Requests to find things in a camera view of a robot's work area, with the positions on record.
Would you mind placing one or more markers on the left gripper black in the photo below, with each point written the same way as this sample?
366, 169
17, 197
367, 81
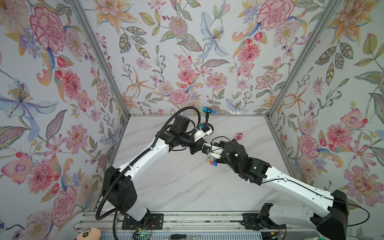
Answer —
197, 146

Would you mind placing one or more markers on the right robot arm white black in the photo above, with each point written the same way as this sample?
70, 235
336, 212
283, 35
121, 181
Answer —
325, 211

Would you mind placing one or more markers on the small red toy figure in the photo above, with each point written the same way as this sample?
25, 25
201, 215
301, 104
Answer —
239, 136

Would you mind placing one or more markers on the toy microphone blue yellow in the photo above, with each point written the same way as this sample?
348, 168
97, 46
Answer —
203, 109

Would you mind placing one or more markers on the black microphone stand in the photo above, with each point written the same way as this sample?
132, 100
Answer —
206, 127

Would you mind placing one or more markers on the cartoon face plush toy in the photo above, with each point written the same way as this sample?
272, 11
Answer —
89, 234

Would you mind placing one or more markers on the black screwdriver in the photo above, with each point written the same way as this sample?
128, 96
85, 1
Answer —
183, 237

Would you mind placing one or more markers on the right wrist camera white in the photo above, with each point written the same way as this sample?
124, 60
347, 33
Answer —
212, 151

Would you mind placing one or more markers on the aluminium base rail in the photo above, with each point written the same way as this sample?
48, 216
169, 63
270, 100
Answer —
205, 221

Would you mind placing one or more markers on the metal keyring with red handle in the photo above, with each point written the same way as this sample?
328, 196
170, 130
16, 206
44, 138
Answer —
211, 159

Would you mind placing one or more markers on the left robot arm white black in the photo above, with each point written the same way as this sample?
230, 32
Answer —
119, 193

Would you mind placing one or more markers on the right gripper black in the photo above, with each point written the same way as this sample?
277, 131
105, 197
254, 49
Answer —
219, 161

